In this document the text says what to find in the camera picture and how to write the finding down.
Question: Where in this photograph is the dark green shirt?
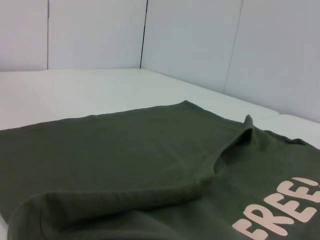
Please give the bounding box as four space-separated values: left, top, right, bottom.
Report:
0 99 320 240

